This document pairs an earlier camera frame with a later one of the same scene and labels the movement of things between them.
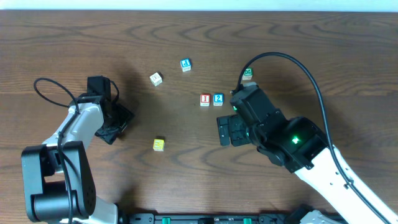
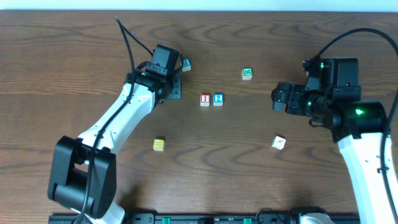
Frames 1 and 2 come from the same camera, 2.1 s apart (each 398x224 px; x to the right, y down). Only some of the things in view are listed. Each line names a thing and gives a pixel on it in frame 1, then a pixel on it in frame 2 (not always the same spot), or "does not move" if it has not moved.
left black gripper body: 117,125 → 175,88
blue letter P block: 186,65 does not move
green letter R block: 247,74 does not move
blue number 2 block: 218,99 does not move
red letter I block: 205,99 does not move
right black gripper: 234,131 → 288,99
